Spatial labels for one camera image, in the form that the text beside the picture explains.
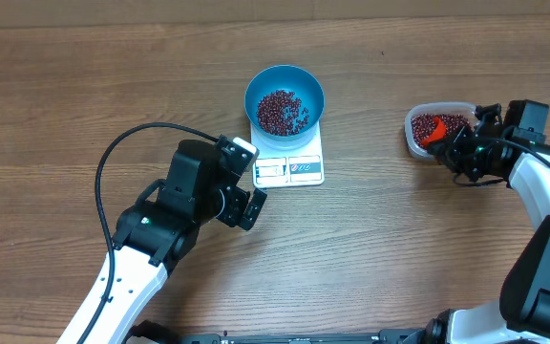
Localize red adzuki beans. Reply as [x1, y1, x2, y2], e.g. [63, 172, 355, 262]
[411, 114, 470, 149]

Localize clear plastic bean container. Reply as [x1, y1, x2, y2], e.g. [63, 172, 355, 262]
[404, 102, 477, 160]

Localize red plastic measuring scoop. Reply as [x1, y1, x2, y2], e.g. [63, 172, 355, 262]
[419, 116, 447, 148]

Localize blue plastic bowl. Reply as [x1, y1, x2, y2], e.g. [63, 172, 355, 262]
[243, 65, 326, 141]

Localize white digital kitchen scale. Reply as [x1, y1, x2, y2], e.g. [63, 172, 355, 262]
[250, 122, 325, 189]

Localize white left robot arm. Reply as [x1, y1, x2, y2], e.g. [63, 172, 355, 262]
[59, 137, 266, 343]

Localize red beans in bowl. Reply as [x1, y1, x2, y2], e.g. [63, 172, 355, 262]
[256, 90, 309, 137]

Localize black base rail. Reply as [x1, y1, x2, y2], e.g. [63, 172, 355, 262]
[121, 319, 513, 344]

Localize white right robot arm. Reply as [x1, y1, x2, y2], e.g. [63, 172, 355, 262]
[416, 99, 550, 343]

